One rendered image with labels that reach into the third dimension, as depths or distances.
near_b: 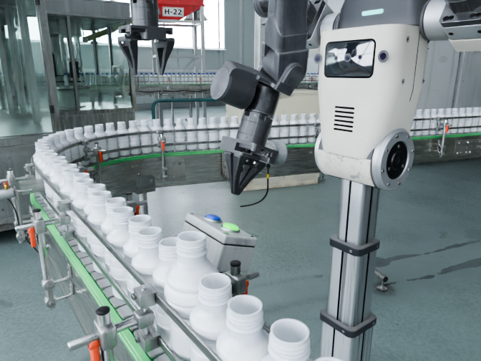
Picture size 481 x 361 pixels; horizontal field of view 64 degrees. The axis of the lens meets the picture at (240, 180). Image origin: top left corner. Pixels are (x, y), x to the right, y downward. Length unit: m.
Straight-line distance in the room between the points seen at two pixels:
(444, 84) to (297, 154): 4.73
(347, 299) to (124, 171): 1.22
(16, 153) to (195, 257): 3.15
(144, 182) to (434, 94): 5.33
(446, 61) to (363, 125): 5.79
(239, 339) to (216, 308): 0.05
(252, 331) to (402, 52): 0.72
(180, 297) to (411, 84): 0.73
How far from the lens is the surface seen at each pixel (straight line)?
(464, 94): 7.07
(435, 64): 6.58
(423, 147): 2.77
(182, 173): 2.03
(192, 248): 0.48
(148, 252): 0.59
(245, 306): 0.43
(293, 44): 0.67
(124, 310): 0.72
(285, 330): 0.40
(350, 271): 1.13
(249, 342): 0.42
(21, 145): 3.56
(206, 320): 0.46
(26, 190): 1.29
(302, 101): 4.76
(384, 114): 0.95
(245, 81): 0.67
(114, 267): 0.72
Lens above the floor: 1.40
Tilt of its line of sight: 16 degrees down
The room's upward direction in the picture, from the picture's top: straight up
